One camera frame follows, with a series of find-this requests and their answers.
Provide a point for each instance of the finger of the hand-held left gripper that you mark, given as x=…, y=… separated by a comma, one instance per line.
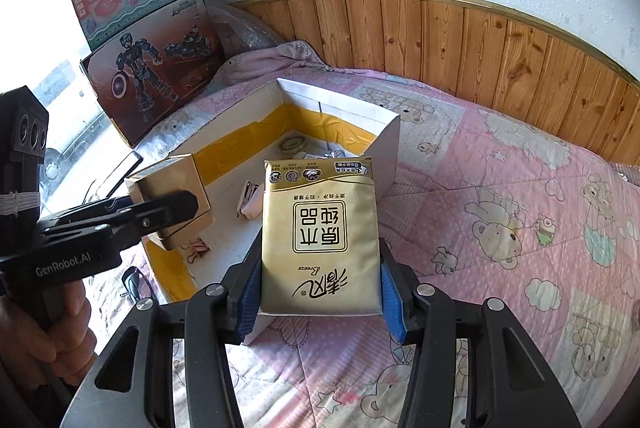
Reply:
x=165, y=208
x=95, y=212

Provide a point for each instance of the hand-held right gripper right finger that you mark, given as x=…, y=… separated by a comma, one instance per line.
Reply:
x=392, y=308

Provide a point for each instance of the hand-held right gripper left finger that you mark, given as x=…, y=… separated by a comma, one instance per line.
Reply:
x=250, y=303

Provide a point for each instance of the brown small carton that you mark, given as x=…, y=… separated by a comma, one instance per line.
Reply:
x=170, y=178

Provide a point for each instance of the gold tissue pack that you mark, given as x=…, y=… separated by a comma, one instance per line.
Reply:
x=320, y=233

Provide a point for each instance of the white cardboard box yellow tape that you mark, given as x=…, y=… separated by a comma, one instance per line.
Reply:
x=240, y=117

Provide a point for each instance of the green tape roll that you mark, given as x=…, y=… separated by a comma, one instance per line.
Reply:
x=301, y=139

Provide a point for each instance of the person's left hand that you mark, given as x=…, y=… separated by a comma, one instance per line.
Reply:
x=70, y=338

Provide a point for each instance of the black smartphone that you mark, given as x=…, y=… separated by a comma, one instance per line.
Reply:
x=120, y=173

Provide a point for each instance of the pink binder clip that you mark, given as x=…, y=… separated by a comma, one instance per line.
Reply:
x=197, y=248

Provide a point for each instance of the small black silver object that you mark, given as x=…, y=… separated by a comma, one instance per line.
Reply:
x=134, y=283

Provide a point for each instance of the dark red robot toy box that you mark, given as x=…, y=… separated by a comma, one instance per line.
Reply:
x=150, y=67

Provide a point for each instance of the pink bear printed blanket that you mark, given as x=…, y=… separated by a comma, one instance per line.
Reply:
x=500, y=208

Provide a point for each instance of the clear bubble wrap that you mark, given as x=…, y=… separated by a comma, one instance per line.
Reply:
x=245, y=32

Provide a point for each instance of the clear plastic bag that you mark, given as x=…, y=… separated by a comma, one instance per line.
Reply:
x=630, y=173

